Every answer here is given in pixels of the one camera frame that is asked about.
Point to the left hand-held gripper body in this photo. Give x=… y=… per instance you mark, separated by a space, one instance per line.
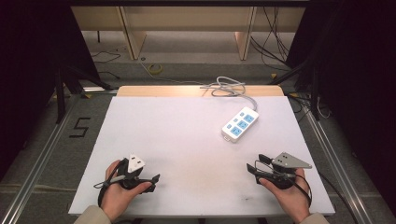
x=132 y=177

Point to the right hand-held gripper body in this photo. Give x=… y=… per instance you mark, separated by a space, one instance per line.
x=289 y=161

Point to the person's left hand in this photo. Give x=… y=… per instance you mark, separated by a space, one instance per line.
x=115 y=199

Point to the person's right hand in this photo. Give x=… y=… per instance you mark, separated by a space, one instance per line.
x=292 y=199

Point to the white power strip blue sockets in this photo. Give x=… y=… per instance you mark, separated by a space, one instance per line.
x=239 y=125

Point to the white table cover board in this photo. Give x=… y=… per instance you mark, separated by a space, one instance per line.
x=186 y=149

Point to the black metal stand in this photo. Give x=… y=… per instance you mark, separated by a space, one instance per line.
x=306 y=77
x=71 y=84

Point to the black curtain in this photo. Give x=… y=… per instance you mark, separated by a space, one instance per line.
x=28 y=77
x=358 y=93

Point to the yellow tape roll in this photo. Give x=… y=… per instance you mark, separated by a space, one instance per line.
x=155 y=69

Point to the light wooden shelf unit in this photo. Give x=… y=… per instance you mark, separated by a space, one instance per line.
x=186 y=18

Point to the aluminium floor rail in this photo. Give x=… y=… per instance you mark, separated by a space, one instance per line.
x=40 y=161
x=336 y=165

